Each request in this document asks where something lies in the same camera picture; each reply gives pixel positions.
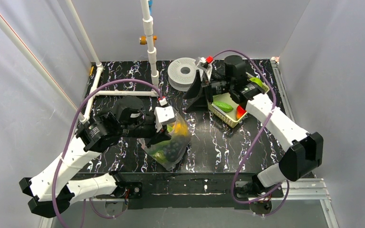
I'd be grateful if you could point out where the dark toy grape bunch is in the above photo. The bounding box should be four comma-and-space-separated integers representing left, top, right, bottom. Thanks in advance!
163, 142, 183, 162

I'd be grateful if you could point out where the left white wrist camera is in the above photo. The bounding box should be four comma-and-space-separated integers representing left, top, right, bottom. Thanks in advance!
154, 106, 176, 132

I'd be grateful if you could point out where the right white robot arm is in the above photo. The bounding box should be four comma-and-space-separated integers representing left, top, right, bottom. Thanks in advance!
183, 55, 323, 191

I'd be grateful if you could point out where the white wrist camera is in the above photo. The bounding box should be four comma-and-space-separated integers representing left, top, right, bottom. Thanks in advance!
154, 106, 176, 132
195, 57, 213, 83

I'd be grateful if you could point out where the white PVC pipe frame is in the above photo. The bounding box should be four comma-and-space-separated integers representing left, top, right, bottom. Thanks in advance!
0, 0, 162, 126

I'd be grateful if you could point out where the green perforated plastic basket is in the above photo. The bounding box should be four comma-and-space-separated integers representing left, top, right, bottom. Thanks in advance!
203, 71, 269, 128

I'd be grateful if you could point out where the green toy apple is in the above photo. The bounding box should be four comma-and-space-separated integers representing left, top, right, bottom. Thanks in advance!
250, 77, 264, 89

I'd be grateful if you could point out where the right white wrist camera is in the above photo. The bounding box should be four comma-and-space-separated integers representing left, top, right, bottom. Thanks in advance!
195, 57, 213, 83

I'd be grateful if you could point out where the green toy cucumber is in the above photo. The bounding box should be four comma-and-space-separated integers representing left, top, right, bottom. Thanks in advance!
213, 101, 233, 113

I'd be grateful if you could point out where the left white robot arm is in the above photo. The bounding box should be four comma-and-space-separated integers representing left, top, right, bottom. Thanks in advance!
19, 96, 176, 218

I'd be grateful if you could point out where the orange pipe clamp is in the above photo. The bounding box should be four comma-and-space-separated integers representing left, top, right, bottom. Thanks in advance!
139, 36, 157, 45

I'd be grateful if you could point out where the grey filament spool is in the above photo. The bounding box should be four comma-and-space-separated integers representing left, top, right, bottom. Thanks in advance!
167, 57, 203, 92

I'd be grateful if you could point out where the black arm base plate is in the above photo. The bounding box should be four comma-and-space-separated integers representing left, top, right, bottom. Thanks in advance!
94, 171, 284, 210

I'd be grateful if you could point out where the yellow toy lemon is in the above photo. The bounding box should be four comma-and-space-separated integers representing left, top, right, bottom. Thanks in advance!
173, 123, 189, 136

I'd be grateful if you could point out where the clear pink zip top bag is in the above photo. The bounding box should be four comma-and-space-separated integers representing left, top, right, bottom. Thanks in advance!
138, 109, 192, 171

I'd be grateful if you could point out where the green toy cabbage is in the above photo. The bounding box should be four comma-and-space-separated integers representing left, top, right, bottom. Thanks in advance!
149, 124, 173, 161

